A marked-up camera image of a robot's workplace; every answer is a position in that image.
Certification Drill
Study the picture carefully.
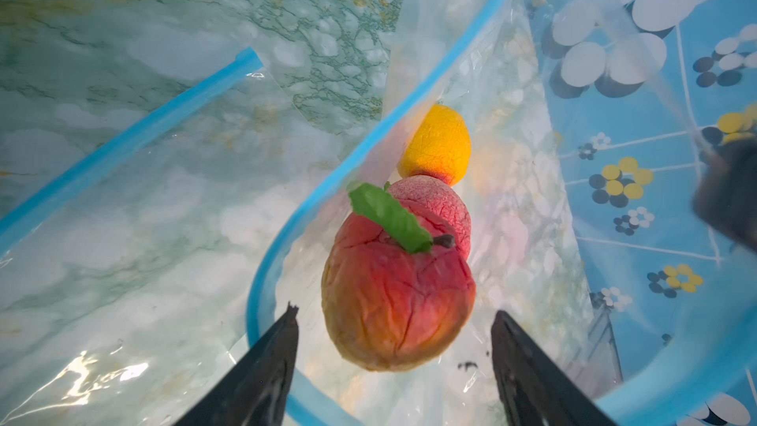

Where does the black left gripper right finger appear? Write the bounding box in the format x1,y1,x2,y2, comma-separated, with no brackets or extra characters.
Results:
491,311,613,426

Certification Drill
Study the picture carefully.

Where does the yellow round peach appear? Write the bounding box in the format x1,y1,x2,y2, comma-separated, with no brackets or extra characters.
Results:
397,104,472,187

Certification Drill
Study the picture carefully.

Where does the pink fuzzy peach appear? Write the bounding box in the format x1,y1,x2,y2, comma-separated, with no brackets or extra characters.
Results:
388,175,472,260

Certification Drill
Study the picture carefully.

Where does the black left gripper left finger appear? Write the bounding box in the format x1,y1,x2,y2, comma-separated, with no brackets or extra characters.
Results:
175,306,300,426

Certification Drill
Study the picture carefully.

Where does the clear zip bag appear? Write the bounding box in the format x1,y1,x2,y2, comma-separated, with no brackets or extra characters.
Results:
1,49,351,425
248,0,756,425

